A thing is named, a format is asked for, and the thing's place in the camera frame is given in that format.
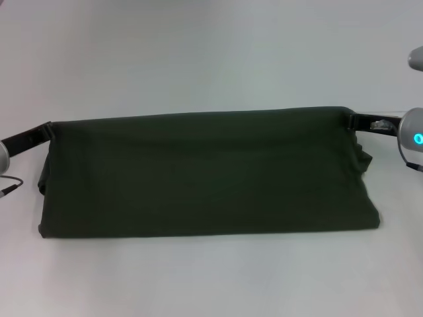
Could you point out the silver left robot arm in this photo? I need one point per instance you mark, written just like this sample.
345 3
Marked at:
5 156

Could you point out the dark green shirt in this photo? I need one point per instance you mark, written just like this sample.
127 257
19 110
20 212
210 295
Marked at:
205 171

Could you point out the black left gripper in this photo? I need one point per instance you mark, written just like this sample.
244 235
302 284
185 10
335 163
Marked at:
26 138

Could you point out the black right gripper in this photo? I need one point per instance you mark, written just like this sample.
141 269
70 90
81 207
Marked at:
380 125

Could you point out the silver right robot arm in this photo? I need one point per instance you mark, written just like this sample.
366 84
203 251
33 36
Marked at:
413 130

